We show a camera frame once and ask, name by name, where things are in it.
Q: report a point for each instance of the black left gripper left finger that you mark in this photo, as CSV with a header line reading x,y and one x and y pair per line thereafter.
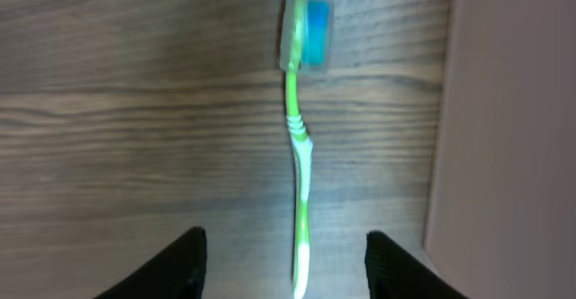
x,y
177,272

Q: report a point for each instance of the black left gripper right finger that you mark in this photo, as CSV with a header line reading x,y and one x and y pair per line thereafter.
x,y
393,273

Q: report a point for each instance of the green white toothbrush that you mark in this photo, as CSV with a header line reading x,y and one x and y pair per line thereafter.
x,y
305,34

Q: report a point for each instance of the white cardboard box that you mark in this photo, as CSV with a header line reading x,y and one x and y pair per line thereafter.
x,y
501,214

